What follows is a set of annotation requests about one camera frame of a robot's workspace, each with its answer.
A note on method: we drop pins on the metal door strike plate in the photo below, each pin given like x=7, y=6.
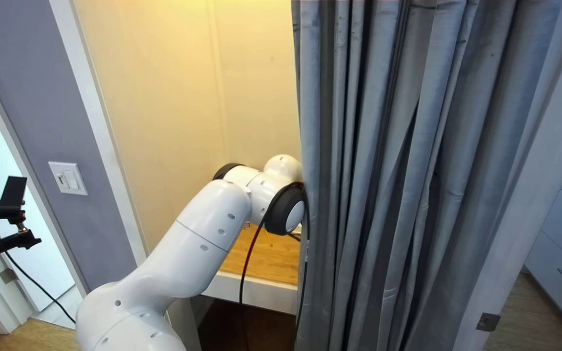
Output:
x=489, y=322

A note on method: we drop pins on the white light switch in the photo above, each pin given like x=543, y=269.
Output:
x=69, y=178

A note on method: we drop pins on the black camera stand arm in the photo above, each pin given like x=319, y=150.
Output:
x=1, y=246

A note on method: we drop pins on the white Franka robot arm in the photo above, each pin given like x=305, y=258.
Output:
x=190, y=254

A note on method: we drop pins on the grey curtain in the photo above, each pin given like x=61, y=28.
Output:
x=410, y=176

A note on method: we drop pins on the black camera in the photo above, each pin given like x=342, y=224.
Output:
x=12, y=195

